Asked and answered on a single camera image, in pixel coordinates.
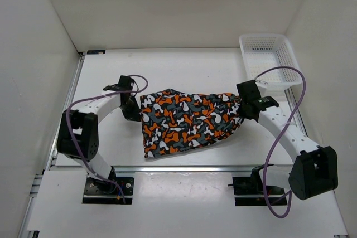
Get aluminium frame rail front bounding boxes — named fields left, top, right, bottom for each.
left=114, top=165, right=255, bottom=173

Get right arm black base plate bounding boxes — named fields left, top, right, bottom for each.
left=228, top=177, right=287, bottom=207

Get camouflage orange black shorts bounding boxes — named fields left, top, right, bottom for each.
left=140, top=89, right=244, bottom=158

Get white perforated plastic basket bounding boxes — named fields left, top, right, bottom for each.
left=239, top=33, right=302, bottom=95

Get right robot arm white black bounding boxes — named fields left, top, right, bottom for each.
left=237, top=80, right=338, bottom=200

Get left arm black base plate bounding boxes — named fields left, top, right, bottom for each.
left=82, top=176, right=134, bottom=205

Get blue label sticker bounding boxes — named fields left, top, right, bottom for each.
left=86, top=50, right=106, bottom=55

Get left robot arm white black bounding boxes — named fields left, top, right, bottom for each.
left=56, top=75, right=141, bottom=193

